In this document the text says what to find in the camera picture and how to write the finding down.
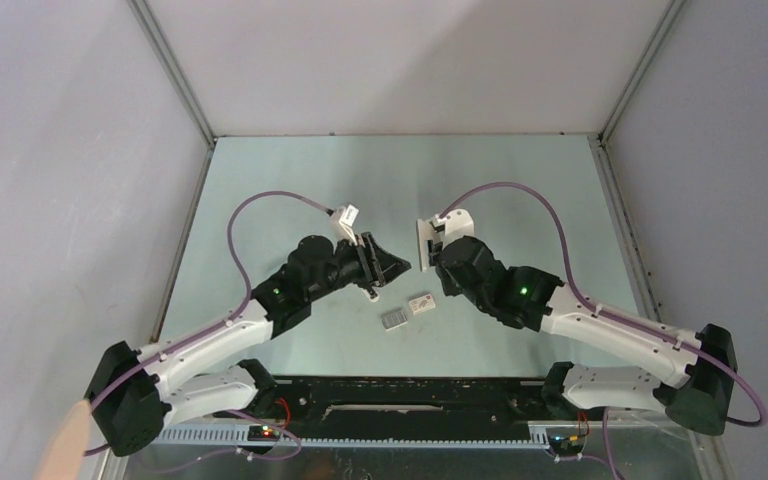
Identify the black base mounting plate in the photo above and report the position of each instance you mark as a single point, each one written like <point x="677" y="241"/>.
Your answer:
<point x="409" y="407"/>

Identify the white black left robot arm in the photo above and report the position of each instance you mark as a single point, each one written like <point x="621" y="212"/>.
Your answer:
<point x="212" y="351"/>

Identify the white slotted cable duct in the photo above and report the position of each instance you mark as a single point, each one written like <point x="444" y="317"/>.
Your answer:
<point x="254" y="435"/>

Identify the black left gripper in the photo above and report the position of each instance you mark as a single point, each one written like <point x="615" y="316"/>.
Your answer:
<point x="384" y="267"/>

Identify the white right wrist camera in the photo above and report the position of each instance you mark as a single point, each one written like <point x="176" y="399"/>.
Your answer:
<point x="449" y="227"/>

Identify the white staple box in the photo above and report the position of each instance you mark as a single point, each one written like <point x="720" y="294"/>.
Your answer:
<point x="421" y="303"/>

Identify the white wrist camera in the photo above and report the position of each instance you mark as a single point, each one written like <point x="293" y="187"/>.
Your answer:
<point x="449" y="227"/>
<point x="342" y="220"/>

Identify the white open stapler right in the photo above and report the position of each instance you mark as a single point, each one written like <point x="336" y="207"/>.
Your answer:
<point x="426" y="239"/>

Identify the white small stapler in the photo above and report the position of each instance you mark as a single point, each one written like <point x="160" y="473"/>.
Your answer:
<point x="372" y="295"/>

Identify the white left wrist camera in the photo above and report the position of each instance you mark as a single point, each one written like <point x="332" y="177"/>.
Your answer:
<point x="342" y="220"/>

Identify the grey staple strip block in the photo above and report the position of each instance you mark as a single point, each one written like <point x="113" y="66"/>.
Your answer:
<point x="394" y="319"/>

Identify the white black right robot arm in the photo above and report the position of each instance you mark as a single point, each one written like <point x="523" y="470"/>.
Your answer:
<point x="668" y="370"/>

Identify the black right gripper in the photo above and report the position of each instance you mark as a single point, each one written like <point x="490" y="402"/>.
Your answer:
<point x="449" y="289"/>

